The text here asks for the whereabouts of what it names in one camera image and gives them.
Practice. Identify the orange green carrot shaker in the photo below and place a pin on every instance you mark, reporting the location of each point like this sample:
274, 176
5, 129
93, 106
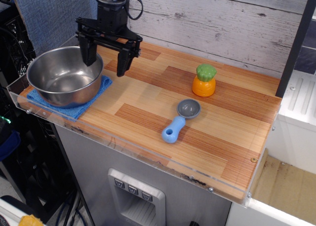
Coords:
204, 83

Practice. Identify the white toy sink unit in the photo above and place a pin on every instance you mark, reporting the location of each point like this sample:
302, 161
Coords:
283, 192

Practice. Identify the clear acrylic guard rail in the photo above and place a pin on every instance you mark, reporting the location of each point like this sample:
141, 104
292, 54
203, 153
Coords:
218, 150

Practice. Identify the black vertical post right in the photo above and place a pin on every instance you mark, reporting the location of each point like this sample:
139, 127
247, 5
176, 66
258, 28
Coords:
296, 47

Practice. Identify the silver toy fridge cabinet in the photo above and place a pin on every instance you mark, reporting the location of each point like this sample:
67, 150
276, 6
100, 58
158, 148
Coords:
90, 162

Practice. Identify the blue grey toy scoop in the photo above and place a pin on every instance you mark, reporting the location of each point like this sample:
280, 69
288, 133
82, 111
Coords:
186, 109

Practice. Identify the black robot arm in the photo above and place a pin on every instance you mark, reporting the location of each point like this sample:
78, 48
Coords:
109, 30

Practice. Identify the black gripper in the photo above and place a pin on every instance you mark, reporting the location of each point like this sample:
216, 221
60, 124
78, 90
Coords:
109, 30

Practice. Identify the grey ice dispenser panel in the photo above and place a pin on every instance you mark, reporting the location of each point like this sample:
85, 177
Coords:
136, 202

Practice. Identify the blue folded cloth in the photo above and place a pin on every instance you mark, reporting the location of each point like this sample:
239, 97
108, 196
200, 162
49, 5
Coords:
69, 113

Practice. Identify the blue fabric panel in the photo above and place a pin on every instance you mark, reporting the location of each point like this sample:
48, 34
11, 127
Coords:
52, 24

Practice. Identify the yellow object bottom left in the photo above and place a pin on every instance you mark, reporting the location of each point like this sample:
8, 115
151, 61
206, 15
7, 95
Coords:
30, 220

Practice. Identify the stainless steel pot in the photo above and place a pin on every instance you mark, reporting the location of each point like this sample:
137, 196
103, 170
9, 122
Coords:
63, 80

